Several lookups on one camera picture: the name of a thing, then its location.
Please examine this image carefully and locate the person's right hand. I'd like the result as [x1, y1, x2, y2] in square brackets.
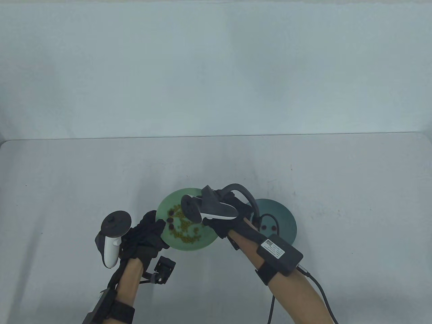
[202, 191, 260, 240]

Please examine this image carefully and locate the person's left hand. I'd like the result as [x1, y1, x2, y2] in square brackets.
[119, 211, 170, 262]

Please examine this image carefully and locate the dark teal plate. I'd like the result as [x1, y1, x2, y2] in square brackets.
[248, 198, 297, 247]

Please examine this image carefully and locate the light green plate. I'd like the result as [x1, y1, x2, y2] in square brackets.
[156, 187, 219, 252]

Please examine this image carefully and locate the person's left forearm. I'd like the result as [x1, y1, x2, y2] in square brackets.
[111, 258, 145, 324]

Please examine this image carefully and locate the person's right forearm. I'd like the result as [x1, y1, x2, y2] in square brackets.
[228, 219, 335, 324]

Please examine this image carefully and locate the black left forearm sensor box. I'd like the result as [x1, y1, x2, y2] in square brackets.
[83, 290, 117, 324]

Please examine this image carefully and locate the black right forearm sensor box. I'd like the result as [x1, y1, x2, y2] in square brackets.
[256, 235, 303, 276]

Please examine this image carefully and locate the white left hand controller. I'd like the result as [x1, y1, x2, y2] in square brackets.
[94, 211, 132, 269]

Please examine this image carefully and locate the pile of green beans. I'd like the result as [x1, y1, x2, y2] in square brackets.
[171, 204, 204, 243]

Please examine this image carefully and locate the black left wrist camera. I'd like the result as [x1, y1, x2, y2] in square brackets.
[154, 256, 177, 285]

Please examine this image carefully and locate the short black looped cable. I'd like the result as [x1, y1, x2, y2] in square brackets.
[258, 213, 280, 237]

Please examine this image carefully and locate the black left glove cable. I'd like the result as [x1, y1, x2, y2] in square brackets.
[109, 260, 127, 294]

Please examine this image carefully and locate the black left forearm strap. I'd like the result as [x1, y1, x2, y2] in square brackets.
[107, 301, 136, 324]

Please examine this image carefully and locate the long black cable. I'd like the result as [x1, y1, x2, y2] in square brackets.
[268, 265, 340, 324]

